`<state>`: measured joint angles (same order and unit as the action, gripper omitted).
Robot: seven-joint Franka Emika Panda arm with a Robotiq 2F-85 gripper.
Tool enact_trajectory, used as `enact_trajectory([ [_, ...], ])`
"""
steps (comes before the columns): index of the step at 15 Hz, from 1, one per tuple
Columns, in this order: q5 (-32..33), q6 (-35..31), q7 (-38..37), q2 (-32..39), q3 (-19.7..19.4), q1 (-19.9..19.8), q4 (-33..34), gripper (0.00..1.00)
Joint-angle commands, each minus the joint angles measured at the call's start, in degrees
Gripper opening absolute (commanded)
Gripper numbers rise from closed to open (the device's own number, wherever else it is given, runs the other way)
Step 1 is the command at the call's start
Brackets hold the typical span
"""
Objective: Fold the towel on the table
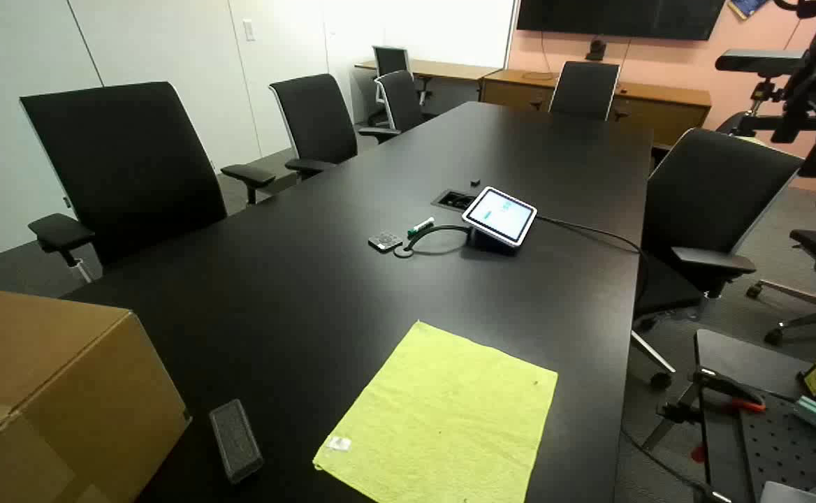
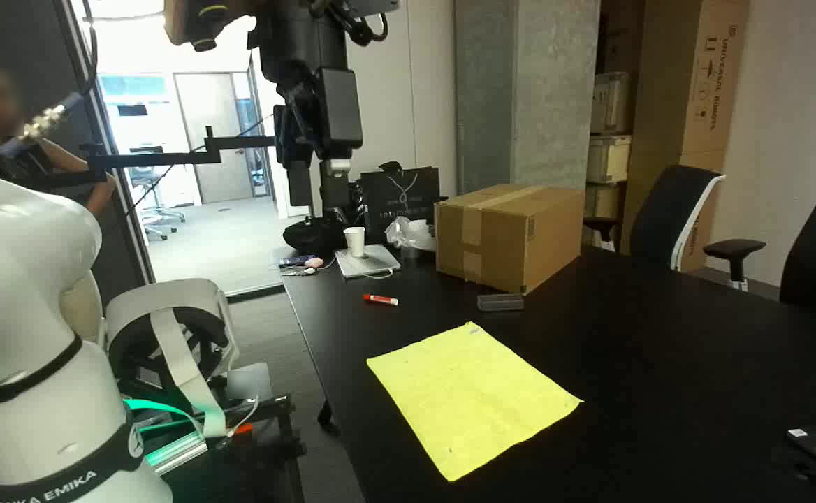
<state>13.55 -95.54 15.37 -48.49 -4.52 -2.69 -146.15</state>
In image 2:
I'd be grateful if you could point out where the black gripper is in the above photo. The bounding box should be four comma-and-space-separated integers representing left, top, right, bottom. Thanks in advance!
254, 0, 367, 217

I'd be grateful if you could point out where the yellow towel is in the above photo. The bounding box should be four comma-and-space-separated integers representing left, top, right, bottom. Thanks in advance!
365, 318, 584, 483

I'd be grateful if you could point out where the black soft pouch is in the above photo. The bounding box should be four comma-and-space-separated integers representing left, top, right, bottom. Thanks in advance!
281, 213, 349, 261

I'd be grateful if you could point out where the white paper cup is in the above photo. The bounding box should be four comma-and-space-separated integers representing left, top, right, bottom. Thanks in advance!
341, 223, 370, 261

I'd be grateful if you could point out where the small blue red item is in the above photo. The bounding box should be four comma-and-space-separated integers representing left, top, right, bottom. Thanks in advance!
275, 254, 330, 279

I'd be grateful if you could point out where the grey closed laptop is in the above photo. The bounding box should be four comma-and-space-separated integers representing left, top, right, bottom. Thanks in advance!
334, 244, 404, 282

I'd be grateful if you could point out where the white plastic bag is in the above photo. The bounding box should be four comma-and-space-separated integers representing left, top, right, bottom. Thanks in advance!
383, 215, 439, 254

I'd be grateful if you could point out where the black metal boom bar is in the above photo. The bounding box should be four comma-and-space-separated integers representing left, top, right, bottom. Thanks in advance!
81, 122, 281, 174

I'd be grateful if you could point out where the small grey rectangular block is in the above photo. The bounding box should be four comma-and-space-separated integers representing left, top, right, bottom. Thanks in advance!
475, 290, 529, 314

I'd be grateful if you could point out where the person with blurred face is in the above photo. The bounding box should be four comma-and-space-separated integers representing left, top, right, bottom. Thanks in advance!
0, 60, 121, 223

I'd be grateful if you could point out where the beige shelf box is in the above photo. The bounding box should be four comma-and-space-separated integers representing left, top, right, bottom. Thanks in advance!
591, 69, 634, 135
581, 182, 627, 223
584, 135, 634, 187

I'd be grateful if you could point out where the teal green box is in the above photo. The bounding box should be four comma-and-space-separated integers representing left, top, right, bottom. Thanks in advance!
121, 393, 212, 470

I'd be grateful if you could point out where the tall brown cardboard box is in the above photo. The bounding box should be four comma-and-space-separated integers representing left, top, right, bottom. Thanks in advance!
620, 0, 711, 258

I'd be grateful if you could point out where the tall printed cardboard box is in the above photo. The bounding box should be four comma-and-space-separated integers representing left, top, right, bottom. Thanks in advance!
678, 0, 756, 177

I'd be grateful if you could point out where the black bag with straps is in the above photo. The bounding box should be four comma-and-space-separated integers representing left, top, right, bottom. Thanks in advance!
359, 160, 444, 247

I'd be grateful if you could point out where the white strap headset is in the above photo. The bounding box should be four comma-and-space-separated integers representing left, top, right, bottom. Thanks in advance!
102, 277, 243, 441

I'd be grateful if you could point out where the office chair with white frame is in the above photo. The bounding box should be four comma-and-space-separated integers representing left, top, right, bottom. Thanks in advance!
581, 162, 731, 273

